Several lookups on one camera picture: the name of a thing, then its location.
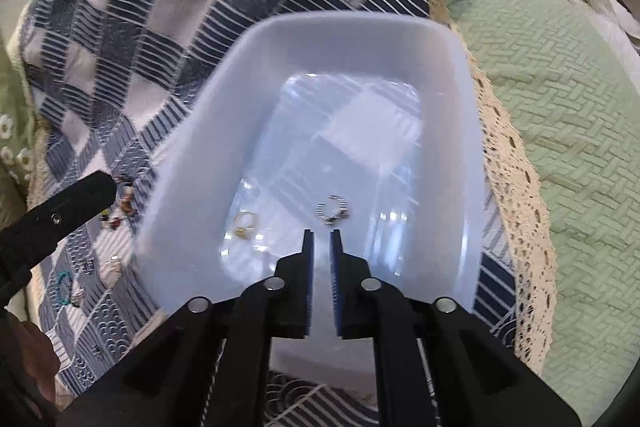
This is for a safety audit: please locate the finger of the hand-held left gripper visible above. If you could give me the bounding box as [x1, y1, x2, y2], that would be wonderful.
[0, 172, 118, 304]

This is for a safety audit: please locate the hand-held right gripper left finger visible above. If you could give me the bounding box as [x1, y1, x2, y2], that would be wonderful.
[60, 229, 315, 427]

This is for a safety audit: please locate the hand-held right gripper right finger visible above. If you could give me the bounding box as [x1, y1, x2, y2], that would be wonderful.
[330, 229, 583, 427]

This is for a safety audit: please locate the multicolour bead bracelet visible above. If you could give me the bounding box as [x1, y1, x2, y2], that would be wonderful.
[100, 174, 137, 230]

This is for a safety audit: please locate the gold ring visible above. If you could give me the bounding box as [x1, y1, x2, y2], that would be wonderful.
[231, 212, 258, 240]

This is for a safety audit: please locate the turquoise bead bracelet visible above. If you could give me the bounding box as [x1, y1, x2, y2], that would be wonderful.
[55, 271, 76, 308]

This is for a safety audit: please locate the white plastic tray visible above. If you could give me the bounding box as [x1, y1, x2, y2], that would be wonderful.
[132, 12, 496, 395]

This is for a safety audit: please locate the person's left hand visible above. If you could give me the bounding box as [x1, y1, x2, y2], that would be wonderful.
[0, 321, 59, 409]

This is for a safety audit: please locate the green daisy pillow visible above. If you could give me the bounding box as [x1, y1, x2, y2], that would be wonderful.
[0, 37, 38, 202]

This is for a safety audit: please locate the navy patterned cloth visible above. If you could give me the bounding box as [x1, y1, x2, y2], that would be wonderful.
[15, 0, 558, 427]

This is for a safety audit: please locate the green quilted bedspread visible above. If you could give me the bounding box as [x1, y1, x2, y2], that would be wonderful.
[425, 0, 640, 427]

